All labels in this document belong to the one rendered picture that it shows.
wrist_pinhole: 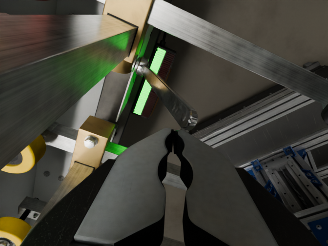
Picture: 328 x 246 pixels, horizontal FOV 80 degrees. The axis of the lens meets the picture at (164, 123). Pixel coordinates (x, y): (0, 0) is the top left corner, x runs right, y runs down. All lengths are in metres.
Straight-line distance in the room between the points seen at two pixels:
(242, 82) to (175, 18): 1.01
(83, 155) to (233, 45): 0.29
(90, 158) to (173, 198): 1.41
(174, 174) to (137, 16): 0.27
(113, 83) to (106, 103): 0.05
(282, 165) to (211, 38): 0.93
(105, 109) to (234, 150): 0.86
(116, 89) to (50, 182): 0.50
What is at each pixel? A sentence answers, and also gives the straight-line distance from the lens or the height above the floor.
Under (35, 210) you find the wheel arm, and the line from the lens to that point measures 0.59.
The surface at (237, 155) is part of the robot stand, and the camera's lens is 1.22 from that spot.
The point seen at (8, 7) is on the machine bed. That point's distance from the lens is 0.45.
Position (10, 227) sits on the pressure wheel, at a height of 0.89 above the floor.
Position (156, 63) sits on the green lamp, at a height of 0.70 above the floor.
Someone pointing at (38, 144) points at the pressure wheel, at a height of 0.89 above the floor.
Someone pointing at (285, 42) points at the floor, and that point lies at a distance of 1.28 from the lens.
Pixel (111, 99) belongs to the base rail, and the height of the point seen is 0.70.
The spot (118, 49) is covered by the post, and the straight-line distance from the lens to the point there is 0.19.
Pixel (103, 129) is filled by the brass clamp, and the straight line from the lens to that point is 0.36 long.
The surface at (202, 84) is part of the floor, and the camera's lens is 1.19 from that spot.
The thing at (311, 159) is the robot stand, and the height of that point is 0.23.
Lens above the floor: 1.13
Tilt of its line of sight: 61 degrees down
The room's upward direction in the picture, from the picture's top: 175 degrees counter-clockwise
